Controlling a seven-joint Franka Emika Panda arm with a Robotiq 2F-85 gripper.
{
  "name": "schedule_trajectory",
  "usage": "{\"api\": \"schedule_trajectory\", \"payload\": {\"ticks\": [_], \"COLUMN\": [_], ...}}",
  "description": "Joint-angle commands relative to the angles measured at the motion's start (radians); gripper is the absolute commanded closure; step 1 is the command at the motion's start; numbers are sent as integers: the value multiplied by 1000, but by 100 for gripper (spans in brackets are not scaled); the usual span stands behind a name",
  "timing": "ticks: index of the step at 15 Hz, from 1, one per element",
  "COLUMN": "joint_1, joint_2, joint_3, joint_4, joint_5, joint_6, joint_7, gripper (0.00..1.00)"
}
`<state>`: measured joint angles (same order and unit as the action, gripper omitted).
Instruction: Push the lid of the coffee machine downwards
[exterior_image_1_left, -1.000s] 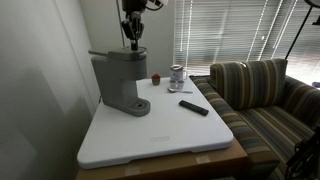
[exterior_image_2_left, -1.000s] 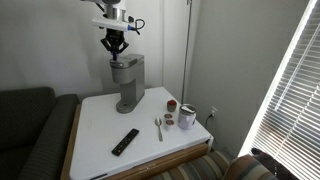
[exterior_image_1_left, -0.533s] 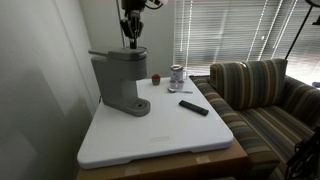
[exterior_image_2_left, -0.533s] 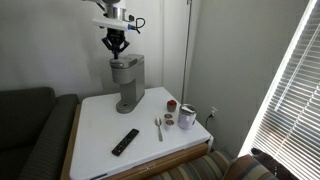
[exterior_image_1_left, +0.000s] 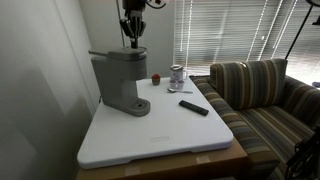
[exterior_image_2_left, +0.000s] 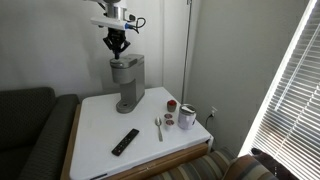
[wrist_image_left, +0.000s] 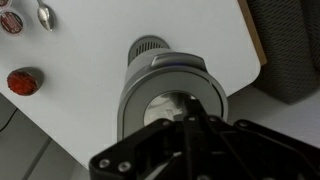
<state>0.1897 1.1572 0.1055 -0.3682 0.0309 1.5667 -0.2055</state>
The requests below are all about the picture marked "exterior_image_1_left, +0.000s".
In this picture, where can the black metal stand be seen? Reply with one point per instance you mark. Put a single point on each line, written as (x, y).
(305, 156)

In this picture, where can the white lidded mug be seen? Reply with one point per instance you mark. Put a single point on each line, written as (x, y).
(176, 72)

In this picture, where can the striped sofa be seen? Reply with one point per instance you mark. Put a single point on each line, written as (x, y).
(266, 130)

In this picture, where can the black tripod pole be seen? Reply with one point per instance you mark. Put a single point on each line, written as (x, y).
(298, 30)

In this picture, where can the striped sofa cushion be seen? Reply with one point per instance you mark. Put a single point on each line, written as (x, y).
(250, 83)

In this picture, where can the grey pod coffee machine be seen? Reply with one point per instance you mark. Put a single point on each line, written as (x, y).
(116, 83)

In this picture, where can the brown coffee pod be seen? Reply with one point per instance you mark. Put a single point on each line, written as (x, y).
(172, 84)

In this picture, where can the brown cup with red top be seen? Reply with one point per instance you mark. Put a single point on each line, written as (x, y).
(156, 80)

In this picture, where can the grey coffee machine lid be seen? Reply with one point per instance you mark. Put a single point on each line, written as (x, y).
(128, 54)

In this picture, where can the white table board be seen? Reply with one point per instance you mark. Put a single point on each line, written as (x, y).
(186, 165)

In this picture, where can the white window blinds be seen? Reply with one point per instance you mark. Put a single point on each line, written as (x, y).
(233, 33)

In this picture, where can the black remote control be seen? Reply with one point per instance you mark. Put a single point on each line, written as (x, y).
(193, 107)

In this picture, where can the metal spoon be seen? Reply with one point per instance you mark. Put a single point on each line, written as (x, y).
(173, 90)

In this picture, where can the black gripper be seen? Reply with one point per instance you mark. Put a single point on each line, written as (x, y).
(134, 8)

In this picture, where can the small white coffee pod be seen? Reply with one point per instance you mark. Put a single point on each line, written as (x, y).
(180, 85)

